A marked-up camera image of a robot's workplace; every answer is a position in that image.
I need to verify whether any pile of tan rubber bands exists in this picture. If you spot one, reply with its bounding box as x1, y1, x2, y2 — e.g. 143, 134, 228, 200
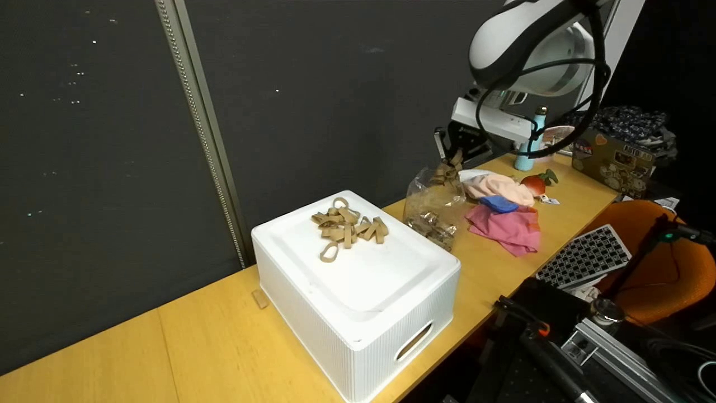
308, 195, 391, 263

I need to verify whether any grey metal wall strip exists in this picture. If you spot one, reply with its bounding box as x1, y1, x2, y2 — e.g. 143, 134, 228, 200
153, 0, 252, 269

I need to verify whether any dark patterned cloth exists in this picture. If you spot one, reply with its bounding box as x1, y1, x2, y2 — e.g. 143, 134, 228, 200
590, 103, 681, 162

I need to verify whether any bunch of tan rubber bands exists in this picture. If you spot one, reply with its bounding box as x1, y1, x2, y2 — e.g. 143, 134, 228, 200
431, 153, 465, 188

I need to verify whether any clear plastic bag of rubber bands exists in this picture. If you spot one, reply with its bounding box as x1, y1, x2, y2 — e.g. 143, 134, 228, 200
400, 162, 469, 253

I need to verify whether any black perforated panel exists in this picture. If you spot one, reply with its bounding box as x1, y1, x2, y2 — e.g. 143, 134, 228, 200
534, 222, 635, 290

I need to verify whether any black stand equipment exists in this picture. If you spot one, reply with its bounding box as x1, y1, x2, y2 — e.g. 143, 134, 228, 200
416, 277, 716, 403

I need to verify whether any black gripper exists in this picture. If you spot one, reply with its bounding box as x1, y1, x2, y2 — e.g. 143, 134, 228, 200
431, 123, 487, 169

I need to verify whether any magenta cloth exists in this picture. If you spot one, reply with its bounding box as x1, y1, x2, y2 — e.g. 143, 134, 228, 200
465, 200, 544, 256

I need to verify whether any red toy fruit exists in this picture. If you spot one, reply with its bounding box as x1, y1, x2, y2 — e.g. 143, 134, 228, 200
520, 168, 562, 199

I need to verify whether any white plastic storage box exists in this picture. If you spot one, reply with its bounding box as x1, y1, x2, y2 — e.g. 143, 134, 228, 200
251, 188, 463, 403

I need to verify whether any light blue cup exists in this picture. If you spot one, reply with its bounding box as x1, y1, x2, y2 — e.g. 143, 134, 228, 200
513, 110, 551, 172

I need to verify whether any aluminium extrusion rail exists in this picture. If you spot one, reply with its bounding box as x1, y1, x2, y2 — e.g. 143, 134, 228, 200
562, 315, 677, 403

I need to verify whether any blue cloth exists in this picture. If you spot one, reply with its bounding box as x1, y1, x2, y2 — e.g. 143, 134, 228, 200
478, 195, 521, 216

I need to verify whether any orange seat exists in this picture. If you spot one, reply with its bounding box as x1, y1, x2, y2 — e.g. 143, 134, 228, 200
596, 199, 716, 328

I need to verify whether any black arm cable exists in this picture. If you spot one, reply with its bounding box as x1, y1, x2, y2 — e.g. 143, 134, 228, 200
475, 0, 614, 162

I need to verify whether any white cable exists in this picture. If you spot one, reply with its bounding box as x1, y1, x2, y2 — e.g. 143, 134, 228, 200
696, 357, 716, 397

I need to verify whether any brown cardboard box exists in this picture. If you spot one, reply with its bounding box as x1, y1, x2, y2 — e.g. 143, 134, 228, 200
573, 131, 659, 199

